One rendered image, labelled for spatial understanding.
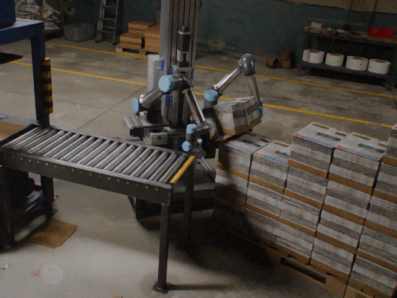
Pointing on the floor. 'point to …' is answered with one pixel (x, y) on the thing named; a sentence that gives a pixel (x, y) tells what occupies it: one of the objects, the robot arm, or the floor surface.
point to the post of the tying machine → (39, 43)
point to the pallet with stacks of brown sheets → (140, 38)
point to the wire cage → (39, 14)
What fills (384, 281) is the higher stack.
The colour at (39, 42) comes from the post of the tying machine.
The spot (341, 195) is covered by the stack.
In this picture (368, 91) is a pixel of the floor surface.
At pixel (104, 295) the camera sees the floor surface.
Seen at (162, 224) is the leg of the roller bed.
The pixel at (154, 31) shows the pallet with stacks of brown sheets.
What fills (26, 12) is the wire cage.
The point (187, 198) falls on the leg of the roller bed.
